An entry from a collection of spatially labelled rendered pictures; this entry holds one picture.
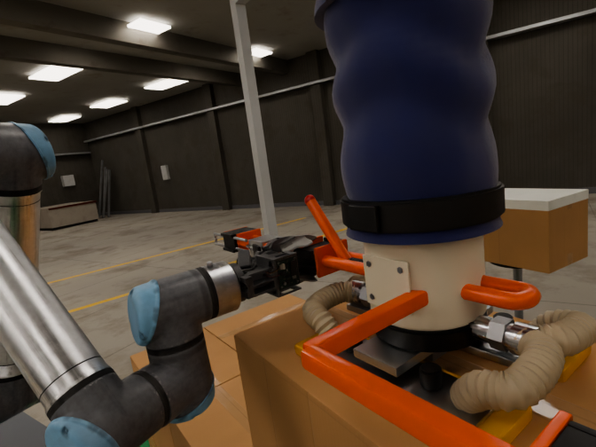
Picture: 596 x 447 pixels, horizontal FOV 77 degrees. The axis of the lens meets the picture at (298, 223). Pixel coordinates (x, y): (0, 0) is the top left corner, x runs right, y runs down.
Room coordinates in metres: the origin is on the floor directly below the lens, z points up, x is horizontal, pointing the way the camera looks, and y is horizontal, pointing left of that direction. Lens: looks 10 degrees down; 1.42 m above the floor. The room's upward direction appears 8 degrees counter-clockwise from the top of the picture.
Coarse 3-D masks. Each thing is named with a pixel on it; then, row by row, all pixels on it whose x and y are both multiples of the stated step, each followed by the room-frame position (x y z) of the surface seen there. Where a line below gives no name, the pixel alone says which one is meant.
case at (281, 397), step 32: (288, 320) 0.74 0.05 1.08; (256, 352) 0.63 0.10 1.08; (288, 352) 0.61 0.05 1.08; (448, 352) 0.54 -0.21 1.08; (256, 384) 0.64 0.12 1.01; (288, 384) 0.54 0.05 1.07; (320, 384) 0.50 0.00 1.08; (576, 384) 0.43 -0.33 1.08; (256, 416) 0.67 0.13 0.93; (288, 416) 0.55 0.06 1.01; (320, 416) 0.47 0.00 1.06; (352, 416) 0.43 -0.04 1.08; (544, 416) 0.39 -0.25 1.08; (576, 416) 0.38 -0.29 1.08
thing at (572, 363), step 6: (498, 312) 0.56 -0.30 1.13; (504, 312) 0.56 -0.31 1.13; (588, 348) 0.49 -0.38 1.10; (576, 354) 0.47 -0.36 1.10; (582, 354) 0.47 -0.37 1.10; (588, 354) 0.48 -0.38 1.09; (570, 360) 0.46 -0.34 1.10; (576, 360) 0.46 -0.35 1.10; (582, 360) 0.47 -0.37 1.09; (564, 366) 0.45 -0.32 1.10; (570, 366) 0.45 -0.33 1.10; (576, 366) 0.46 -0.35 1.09; (564, 372) 0.44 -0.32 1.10; (570, 372) 0.45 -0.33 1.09; (564, 378) 0.44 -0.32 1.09
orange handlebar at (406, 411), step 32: (352, 256) 0.69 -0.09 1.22; (480, 288) 0.45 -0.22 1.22; (512, 288) 0.45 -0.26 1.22; (352, 320) 0.41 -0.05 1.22; (384, 320) 0.42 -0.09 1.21; (320, 352) 0.35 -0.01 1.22; (352, 384) 0.29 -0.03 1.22; (384, 384) 0.28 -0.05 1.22; (384, 416) 0.27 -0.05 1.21; (416, 416) 0.24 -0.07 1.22; (448, 416) 0.24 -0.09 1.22
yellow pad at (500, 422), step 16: (352, 352) 0.54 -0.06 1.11; (368, 368) 0.49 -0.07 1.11; (416, 368) 0.48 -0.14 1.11; (432, 368) 0.43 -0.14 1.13; (400, 384) 0.45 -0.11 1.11; (416, 384) 0.44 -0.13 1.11; (432, 384) 0.42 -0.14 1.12; (448, 384) 0.43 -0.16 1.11; (432, 400) 0.41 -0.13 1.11; (448, 400) 0.40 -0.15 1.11; (464, 416) 0.37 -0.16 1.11; (480, 416) 0.37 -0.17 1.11; (496, 416) 0.37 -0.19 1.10; (512, 416) 0.37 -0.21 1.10; (528, 416) 0.38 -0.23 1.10; (496, 432) 0.35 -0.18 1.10; (512, 432) 0.35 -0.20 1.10
